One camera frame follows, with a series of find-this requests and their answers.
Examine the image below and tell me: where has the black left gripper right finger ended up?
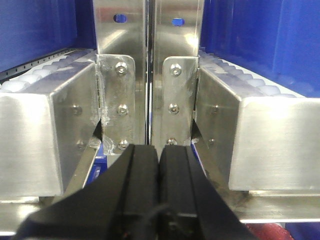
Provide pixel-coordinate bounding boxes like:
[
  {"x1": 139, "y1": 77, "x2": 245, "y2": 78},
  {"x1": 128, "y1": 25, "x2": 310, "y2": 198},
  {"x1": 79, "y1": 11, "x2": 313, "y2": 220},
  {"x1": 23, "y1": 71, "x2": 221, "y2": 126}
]
[{"x1": 158, "y1": 145, "x2": 257, "y2": 240}]

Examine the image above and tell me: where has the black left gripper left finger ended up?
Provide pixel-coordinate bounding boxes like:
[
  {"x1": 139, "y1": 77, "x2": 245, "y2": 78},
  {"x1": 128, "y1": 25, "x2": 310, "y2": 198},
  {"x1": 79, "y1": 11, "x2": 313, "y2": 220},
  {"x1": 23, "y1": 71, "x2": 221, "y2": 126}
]
[{"x1": 14, "y1": 145, "x2": 158, "y2": 240}]

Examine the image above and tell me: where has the right blue bin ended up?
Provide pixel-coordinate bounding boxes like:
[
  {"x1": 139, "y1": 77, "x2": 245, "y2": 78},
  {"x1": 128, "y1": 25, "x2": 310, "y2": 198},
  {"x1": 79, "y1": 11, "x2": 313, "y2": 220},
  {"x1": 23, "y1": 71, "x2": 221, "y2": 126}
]
[{"x1": 200, "y1": 0, "x2": 320, "y2": 98}]

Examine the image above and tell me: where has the blue bin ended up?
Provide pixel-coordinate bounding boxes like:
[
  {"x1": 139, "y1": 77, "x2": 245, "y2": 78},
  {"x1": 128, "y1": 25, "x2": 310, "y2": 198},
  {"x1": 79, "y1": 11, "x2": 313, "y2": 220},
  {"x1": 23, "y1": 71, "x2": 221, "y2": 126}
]
[
  {"x1": 0, "y1": 0, "x2": 97, "y2": 72},
  {"x1": 200, "y1": 0, "x2": 320, "y2": 98}
]

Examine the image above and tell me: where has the left blue bin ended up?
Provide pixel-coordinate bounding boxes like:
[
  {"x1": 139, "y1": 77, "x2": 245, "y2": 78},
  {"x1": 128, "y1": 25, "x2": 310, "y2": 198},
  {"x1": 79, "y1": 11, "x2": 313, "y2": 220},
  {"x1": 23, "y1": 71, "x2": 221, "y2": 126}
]
[{"x1": 0, "y1": 0, "x2": 97, "y2": 72}]

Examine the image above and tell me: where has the right metal shelf rail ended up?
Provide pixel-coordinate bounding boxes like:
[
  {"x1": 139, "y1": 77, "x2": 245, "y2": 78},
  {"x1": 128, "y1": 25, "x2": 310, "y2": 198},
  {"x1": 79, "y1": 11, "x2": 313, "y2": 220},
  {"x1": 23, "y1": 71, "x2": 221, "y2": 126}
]
[{"x1": 195, "y1": 66, "x2": 320, "y2": 191}]

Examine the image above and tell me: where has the metal shelf rail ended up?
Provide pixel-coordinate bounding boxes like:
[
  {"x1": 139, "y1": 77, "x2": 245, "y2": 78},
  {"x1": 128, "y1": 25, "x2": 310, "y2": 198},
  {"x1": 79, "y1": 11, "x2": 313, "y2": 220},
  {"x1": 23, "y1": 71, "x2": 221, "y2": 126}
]
[
  {"x1": 0, "y1": 60, "x2": 100, "y2": 197},
  {"x1": 195, "y1": 66, "x2": 320, "y2": 191}
]

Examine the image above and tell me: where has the left metal shelf rail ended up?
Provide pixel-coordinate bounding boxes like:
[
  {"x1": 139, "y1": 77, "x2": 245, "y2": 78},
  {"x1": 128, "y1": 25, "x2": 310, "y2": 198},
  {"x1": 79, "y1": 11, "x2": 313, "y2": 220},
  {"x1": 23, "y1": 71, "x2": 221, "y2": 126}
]
[{"x1": 0, "y1": 60, "x2": 100, "y2": 197}]

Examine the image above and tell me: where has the right metal upright post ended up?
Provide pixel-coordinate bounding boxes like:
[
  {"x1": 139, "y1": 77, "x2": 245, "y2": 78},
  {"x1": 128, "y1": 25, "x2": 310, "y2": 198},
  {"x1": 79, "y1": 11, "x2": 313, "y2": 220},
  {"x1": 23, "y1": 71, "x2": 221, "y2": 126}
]
[{"x1": 151, "y1": 0, "x2": 204, "y2": 151}]

